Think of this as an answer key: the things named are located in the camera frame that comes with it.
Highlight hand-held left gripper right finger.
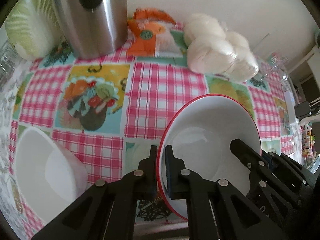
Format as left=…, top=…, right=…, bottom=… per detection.
left=165, top=145, right=288, bottom=240

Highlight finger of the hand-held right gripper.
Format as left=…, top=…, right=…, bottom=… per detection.
left=261, top=151, right=313, bottom=188
left=229, top=139, right=308, bottom=213

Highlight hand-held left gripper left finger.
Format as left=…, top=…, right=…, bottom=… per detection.
left=31, top=145, right=157, bottom=240

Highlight strawberry print bowl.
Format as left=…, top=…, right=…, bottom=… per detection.
left=156, top=93, right=262, bottom=222

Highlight yellow snack packets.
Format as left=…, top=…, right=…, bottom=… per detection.
left=301, top=127, right=314, bottom=157

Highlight black charger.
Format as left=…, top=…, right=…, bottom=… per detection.
left=294, top=102, right=312, bottom=118

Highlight pink checked tablecloth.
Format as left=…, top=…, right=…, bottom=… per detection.
left=7, top=21, right=304, bottom=233

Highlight clear glass mug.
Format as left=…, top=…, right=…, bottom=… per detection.
left=250, top=32, right=292, bottom=88

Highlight bag of white steamed buns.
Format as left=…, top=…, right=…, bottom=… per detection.
left=184, top=12, right=259, bottom=82

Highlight small white cup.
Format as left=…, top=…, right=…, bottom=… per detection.
left=14, top=126, right=88, bottom=205

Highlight orange snack packet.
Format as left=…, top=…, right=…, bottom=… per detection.
left=126, top=8, right=184, bottom=58

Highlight stainless steel thermos jug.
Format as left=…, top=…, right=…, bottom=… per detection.
left=50, top=0, right=128, bottom=59

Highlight napa cabbage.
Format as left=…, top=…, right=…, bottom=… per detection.
left=5, top=0, right=63, bottom=61

